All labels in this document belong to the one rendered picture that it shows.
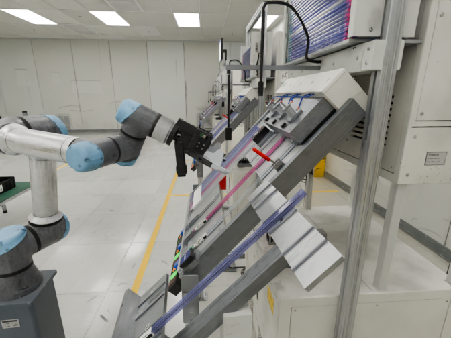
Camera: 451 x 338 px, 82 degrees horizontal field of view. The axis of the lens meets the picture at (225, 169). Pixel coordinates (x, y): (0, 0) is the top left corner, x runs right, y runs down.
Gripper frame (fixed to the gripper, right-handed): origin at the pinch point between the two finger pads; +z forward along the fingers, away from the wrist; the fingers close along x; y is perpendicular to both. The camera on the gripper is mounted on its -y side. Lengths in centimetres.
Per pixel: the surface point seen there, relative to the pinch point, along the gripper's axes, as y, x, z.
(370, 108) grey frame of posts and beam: 33.4, -11.5, 23.4
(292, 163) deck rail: 11.5, -9.9, 13.4
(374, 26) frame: 50, -11, 13
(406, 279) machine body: -7, -5, 76
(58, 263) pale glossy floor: -149, 104, -60
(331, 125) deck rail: 25.3, -9.9, 17.3
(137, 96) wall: -97, 871, -216
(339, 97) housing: 32.8, -7.9, 16.2
